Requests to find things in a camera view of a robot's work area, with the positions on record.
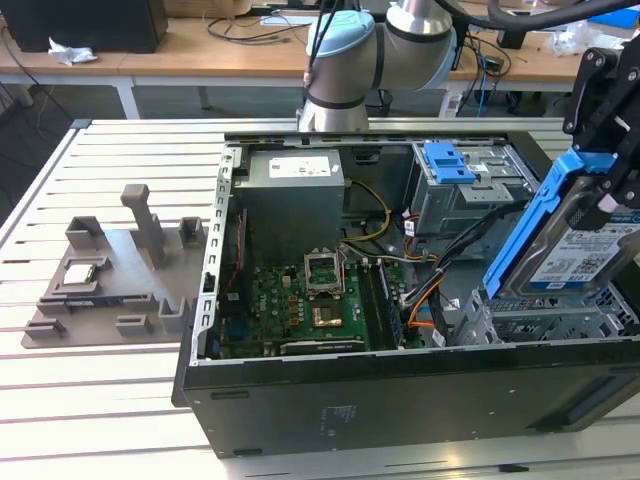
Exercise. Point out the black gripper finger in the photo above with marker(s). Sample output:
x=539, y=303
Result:
x=632, y=165
x=592, y=90

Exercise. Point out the hard disk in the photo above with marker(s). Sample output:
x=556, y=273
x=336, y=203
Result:
x=565, y=260

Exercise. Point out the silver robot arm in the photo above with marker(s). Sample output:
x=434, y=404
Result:
x=350, y=65

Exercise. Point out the metal disk bay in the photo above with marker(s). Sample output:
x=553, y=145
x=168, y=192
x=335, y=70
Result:
x=525, y=325

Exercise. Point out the clear plastic bag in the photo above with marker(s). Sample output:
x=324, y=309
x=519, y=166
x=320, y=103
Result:
x=570, y=42

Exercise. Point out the wooden desk with clutter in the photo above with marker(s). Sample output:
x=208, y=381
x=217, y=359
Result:
x=540, y=70

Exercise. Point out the white power strip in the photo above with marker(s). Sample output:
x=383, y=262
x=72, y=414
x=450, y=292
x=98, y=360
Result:
x=452, y=105

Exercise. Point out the blue plastic latch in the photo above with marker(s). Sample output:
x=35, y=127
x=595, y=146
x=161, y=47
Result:
x=447, y=165

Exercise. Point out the grey drive cage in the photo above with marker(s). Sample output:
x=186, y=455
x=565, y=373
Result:
x=450, y=210

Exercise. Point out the black RAM slot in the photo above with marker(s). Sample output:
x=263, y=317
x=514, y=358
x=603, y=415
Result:
x=367, y=300
x=390, y=305

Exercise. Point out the thin locking lever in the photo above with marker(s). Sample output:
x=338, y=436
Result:
x=340, y=270

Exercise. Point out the grey power supply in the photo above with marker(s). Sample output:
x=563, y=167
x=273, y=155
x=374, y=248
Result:
x=290, y=210

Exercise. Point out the black PC case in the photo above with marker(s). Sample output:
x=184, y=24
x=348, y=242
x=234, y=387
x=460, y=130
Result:
x=400, y=400

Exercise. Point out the CPU socket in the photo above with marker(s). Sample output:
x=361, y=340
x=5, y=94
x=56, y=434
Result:
x=325, y=316

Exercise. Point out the graphics card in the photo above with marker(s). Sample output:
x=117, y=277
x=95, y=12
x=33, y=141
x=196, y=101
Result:
x=320, y=346

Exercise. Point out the green motherboard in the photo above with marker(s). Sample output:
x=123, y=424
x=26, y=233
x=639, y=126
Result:
x=270, y=305

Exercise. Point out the wooden desk with white legs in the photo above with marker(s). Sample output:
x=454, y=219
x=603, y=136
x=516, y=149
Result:
x=150, y=65

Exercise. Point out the grey parts rack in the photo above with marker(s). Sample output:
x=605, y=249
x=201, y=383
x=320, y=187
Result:
x=125, y=280

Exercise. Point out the large black box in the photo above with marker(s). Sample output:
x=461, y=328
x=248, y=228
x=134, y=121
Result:
x=85, y=25

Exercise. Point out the crumpled white paper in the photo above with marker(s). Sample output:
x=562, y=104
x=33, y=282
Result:
x=72, y=52

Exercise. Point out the silver CPU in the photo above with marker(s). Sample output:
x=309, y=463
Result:
x=80, y=274

